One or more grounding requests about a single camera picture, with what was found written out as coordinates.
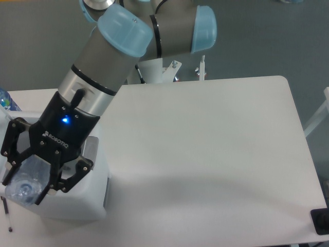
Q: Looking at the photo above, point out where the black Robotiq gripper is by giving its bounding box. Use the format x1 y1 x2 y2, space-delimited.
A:
1 92 100 205

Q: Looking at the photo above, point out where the clear plastic water bottle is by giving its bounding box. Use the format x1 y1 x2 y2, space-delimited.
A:
5 155 50 206

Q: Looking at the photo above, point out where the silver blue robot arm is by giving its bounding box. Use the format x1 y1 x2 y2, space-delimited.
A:
1 1 217 206

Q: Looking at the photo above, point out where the white plastic trash can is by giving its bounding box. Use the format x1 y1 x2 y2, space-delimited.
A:
1 125 111 221

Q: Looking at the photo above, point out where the black pen on table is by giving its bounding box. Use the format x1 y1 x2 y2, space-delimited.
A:
1 196 13 233

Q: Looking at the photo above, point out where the blue labelled bottle at edge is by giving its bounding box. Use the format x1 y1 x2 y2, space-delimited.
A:
0 88 21 111

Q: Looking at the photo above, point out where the black device at table edge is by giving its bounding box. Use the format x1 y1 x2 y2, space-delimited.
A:
310 208 328 235

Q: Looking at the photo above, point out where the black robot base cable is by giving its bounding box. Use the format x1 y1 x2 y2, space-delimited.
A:
135 64 147 84

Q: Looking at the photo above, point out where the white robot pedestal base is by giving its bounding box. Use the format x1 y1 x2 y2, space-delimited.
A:
126 58 182 84

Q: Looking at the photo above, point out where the white levelling foot bracket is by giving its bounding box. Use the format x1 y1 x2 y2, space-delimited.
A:
195 55 207 81

